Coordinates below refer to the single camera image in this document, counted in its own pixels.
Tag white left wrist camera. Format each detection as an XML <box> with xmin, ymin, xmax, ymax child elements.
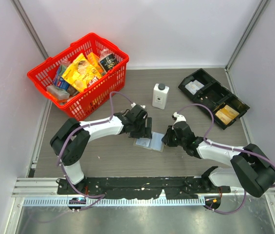
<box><xmin>131</xmin><ymin>102</ymin><xmax>146</xmax><ymax>110</ymax></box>

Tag blue snack box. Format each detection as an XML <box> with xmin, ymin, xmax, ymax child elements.
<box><xmin>53</xmin><ymin>65</ymin><xmax>70</xmax><ymax>90</ymax></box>

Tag white bottle grey cap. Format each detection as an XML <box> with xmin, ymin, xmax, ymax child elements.
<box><xmin>152</xmin><ymin>83</ymin><xmax>169</xmax><ymax>110</ymax></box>

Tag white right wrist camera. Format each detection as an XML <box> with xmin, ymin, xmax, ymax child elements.
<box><xmin>172</xmin><ymin>112</ymin><xmax>186</xmax><ymax>128</ymax></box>

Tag gold cards stack in tray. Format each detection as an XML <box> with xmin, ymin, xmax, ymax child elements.
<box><xmin>215</xmin><ymin>105</ymin><xmax>239</xmax><ymax>125</ymax></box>

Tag yellow classic chips bag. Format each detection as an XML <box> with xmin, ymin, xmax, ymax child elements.
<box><xmin>62</xmin><ymin>53</ymin><xmax>102</xmax><ymax>93</ymax></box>

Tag red plastic shopping basket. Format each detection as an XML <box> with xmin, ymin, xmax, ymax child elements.
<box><xmin>27</xmin><ymin>33</ymin><xmax>129</xmax><ymax>120</ymax></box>

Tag black three-compartment card tray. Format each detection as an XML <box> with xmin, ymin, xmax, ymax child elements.
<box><xmin>178</xmin><ymin>68</ymin><xmax>250</xmax><ymax>130</ymax></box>

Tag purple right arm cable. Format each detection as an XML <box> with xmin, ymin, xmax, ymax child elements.
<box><xmin>176</xmin><ymin>103</ymin><xmax>275</xmax><ymax>214</ymax></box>

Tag black VIP cards in tray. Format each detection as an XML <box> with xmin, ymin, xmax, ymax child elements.
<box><xmin>199</xmin><ymin>90</ymin><xmax>222</xmax><ymax>110</ymax></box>

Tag grey leather card holder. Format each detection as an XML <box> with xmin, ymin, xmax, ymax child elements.
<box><xmin>133</xmin><ymin>132</ymin><xmax>164</xmax><ymax>152</ymax></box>

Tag silver cards in tray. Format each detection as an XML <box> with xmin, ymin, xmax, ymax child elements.
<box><xmin>185</xmin><ymin>80</ymin><xmax>204</xmax><ymax>95</ymax></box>

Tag clear wrapped pale package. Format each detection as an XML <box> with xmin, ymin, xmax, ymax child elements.
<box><xmin>47</xmin><ymin>85</ymin><xmax>70</xmax><ymax>100</ymax></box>

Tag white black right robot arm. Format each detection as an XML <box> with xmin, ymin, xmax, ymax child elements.
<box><xmin>162</xmin><ymin>121</ymin><xmax>275</xmax><ymax>197</ymax></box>

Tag black labelled snack jar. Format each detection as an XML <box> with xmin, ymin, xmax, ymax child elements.
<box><xmin>99</xmin><ymin>54</ymin><xmax>119</xmax><ymax>73</ymax></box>

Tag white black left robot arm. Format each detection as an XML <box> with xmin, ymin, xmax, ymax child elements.
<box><xmin>50</xmin><ymin>104</ymin><xmax>152</xmax><ymax>194</ymax></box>

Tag white slotted cable duct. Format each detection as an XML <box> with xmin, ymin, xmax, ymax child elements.
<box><xmin>23</xmin><ymin>196</ymin><xmax>205</xmax><ymax>207</ymax></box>

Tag orange snack packet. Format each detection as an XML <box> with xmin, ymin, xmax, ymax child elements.
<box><xmin>87</xmin><ymin>52</ymin><xmax>105</xmax><ymax>76</ymax></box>

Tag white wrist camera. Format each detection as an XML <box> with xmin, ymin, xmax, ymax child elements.
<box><xmin>131</xmin><ymin>102</ymin><xmax>146</xmax><ymax>110</ymax></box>
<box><xmin>172</xmin><ymin>112</ymin><xmax>186</xmax><ymax>128</ymax></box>

